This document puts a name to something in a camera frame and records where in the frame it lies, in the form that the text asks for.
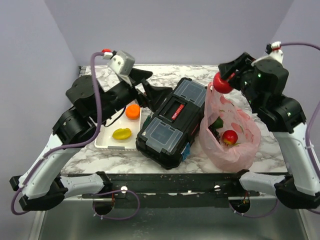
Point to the blue foil wrapper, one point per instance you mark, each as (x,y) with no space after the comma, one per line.
(185,152)

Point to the pink plastic bag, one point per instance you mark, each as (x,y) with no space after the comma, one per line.
(228,158)

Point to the orange fake tangerine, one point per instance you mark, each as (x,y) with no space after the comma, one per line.
(132,111)

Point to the white perforated plastic basket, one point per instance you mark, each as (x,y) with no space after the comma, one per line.
(105,141)

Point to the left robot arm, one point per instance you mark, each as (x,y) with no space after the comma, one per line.
(42,187)

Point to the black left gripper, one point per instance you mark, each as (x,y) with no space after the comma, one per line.
(154,95)

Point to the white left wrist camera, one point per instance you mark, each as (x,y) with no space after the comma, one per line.
(121,63)

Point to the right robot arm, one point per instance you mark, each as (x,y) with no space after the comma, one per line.
(261,82)

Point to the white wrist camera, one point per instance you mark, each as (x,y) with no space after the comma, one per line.
(273,52)
(121,63)

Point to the black plastic toolbox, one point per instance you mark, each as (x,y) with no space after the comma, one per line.
(176,122)

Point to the red fake apple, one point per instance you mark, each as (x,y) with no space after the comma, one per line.
(220,85)

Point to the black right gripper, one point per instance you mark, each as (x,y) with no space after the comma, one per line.
(242,64)

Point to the black mounting base plate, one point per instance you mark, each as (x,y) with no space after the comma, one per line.
(179,190)

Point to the green fake fruit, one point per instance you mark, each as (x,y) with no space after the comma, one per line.
(217,124)

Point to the black fake grape bunch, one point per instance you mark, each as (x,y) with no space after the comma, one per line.
(215,133)

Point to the yellow fake fruit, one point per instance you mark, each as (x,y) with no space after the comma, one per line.
(122,134)

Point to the red fake pomegranate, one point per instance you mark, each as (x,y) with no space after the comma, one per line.
(230,138)

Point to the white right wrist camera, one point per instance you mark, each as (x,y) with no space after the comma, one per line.
(273,52)

